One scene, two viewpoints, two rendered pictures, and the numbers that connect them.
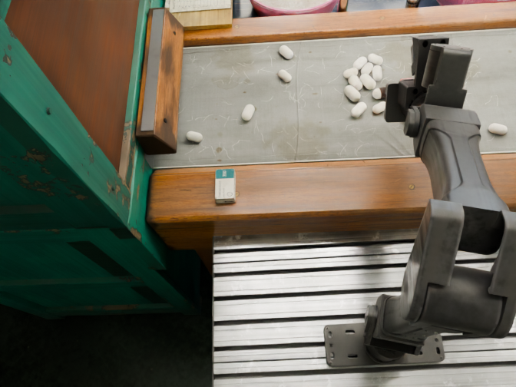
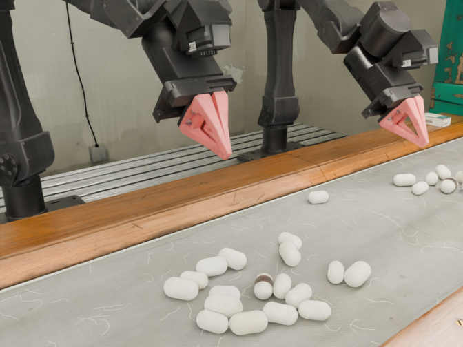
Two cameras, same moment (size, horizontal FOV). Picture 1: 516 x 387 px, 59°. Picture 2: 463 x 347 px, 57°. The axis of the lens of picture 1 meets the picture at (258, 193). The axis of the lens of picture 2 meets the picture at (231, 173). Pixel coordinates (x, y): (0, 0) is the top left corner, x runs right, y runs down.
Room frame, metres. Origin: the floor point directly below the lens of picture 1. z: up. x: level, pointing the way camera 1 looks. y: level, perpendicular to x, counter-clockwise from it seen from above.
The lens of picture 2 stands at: (0.75, -0.98, 1.02)
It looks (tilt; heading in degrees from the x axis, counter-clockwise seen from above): 21 degrees down; 136
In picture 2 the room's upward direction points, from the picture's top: straight up
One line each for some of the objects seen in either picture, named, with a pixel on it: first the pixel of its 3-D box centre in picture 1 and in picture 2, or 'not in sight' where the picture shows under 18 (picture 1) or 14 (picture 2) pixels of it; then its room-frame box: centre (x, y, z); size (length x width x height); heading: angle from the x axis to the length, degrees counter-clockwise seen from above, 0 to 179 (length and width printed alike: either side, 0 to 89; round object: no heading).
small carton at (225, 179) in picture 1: (225, 186); (434, 119); (0.36, 0.06, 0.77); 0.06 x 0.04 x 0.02; 173
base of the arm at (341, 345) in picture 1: (386, 340); (274, 139); (0.07, -0.18, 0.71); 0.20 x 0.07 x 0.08; 84
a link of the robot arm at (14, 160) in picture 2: not in sight; (23, 163); (0.01, -0.77, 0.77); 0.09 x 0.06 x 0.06; 120
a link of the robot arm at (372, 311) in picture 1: (393, 329); (278, 115); (0.07, -0.18, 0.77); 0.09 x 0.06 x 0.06; 70
